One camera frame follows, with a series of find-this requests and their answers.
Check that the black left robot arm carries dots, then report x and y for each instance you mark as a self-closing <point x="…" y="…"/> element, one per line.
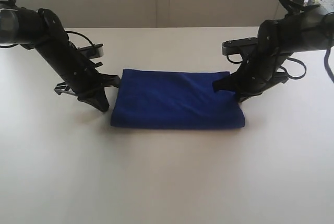
<point x="43" y="31"/>

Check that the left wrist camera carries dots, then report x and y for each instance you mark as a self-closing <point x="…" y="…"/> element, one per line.
<point x="92" y="52"/>

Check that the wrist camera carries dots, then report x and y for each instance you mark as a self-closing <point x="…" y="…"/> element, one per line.
<point x="239" y="46"/>
<point x="92" y="52"/>

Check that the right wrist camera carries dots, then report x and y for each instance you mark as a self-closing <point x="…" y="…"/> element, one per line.
<point x="239" y="46"/>

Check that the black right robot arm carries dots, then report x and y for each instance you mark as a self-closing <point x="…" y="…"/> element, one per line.
<point x="303" y="29"/>

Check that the blue microfibre towel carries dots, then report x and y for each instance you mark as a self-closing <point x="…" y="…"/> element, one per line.
<point x="174" y="100"/>

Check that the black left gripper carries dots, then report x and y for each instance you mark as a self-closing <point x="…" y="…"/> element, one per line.
<point x="81" y="79"/>

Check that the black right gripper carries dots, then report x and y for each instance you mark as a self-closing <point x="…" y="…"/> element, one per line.
<point x="260" y="74"/>

